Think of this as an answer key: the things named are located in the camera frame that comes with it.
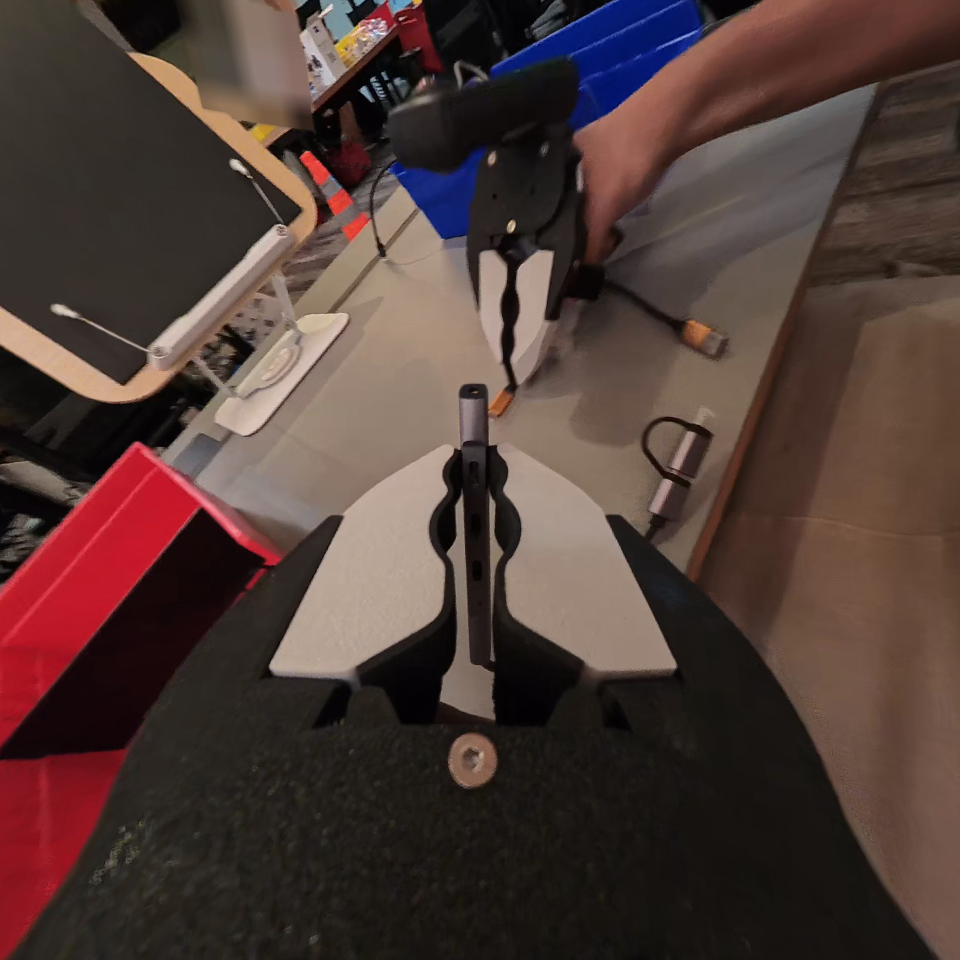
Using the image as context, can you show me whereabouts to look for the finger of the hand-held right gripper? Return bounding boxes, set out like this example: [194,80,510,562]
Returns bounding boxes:
[510,249,562,388]
[477,249,519,370]

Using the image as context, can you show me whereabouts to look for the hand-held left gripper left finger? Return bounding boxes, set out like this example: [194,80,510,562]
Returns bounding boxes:
[268,444,460,685]

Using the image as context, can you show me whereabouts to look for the long wooden table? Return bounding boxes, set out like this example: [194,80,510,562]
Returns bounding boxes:
[311,22,404,114]

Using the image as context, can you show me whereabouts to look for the person's right forearm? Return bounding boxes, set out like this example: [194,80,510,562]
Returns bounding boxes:
[652,0,960,151]

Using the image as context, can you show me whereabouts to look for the black cable with orange plug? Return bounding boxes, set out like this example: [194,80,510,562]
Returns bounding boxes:
[486,279,730,419]

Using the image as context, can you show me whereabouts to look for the orange traffic cone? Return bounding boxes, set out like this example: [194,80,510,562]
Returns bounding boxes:
[300,150,373,243]

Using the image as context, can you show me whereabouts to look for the grey desk cable flap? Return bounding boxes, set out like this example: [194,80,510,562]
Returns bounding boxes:
[159,431,226,481]

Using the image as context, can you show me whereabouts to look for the red storage bin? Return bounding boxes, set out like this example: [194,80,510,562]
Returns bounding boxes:
[0,442,285,960]

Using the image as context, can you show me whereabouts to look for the blue storage bin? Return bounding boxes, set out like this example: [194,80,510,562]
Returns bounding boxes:
[388,0,706,241]

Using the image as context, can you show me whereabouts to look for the wood-framed black board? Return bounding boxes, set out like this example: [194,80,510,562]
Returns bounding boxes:
[0,0,320,406]

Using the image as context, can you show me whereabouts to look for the dark grey USB hub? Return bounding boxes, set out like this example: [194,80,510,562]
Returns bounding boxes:
[457,384,498,670]

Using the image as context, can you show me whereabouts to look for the person's right hand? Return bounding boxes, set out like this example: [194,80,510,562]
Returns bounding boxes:
[573,96,678,265]

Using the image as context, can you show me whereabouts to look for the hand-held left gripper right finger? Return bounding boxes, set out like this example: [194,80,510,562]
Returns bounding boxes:
[491,442,680,685]

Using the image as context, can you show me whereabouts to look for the black cable with grey connector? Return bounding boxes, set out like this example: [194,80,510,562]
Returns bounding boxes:
[641,408,715,543]

